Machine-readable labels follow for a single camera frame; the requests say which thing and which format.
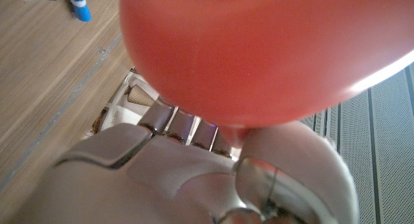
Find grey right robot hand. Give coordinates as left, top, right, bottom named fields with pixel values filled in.
left=9, top=97, right=360, bottom=224

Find red watering can orange spout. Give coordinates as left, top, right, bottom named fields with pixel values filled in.
left=118, top=0, right=414, bottom=150

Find light blue marker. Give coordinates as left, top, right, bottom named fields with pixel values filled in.
left=64, top=0, right=93, bottom=23

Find dark perforated panel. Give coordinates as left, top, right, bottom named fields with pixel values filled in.
left=299, top=62, right=414, bottom=224

